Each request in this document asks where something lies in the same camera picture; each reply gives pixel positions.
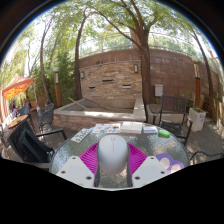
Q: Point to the slim straight tree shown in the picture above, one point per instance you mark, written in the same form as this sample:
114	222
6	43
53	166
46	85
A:
207	73

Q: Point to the dark wooden bench chair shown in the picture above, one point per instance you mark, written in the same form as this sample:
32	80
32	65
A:
173	105

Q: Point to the white square planter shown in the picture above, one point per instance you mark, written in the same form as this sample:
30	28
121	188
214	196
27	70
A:
197	119

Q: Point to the black wall lamp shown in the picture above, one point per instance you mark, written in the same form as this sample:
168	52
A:
136	68
82	74

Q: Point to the slim curved tree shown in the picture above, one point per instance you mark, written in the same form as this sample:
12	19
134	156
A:
77	66

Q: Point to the white and blue booklet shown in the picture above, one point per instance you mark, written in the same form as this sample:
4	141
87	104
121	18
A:
150	129

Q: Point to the colourful printed pamphlet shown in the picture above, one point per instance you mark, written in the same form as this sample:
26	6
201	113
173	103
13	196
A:
106	128

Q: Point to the grey electrical wall box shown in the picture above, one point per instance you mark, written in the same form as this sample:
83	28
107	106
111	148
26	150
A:
158	90

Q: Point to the black mesh chair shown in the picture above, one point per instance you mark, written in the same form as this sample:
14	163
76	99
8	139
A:
45	115

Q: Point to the raised stone basin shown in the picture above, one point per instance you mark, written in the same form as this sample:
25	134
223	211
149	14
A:
100	115

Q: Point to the green small packet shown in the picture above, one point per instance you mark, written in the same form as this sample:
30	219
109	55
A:
164	133

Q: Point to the wooden lamp post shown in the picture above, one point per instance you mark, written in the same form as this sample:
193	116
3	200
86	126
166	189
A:
196	86
57	90

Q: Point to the black slatted armchair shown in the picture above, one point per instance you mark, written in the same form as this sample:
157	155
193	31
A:
28	143

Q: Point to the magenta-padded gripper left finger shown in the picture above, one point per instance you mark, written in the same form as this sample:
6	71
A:
75	171

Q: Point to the purple paw-print mouse pad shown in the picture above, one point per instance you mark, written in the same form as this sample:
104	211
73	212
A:
170	163

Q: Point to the grey printed sheet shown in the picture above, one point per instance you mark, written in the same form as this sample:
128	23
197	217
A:
81	135

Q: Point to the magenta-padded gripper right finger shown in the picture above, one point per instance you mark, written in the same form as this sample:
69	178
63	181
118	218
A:
150	170

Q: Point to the white computer mouse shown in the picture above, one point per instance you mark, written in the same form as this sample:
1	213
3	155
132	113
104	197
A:
112	153

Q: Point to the wooden plank fence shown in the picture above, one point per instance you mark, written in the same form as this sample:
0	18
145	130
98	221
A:
215	111

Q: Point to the orange parasol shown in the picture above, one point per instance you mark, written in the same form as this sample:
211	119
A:
18	86

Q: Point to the dark metal mesh armchair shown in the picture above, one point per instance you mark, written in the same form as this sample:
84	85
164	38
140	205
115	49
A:
206	153

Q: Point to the white open book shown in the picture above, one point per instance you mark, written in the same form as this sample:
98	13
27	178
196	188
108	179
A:
132	127

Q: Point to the large forked tree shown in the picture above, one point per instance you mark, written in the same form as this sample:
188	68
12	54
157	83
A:
145	73

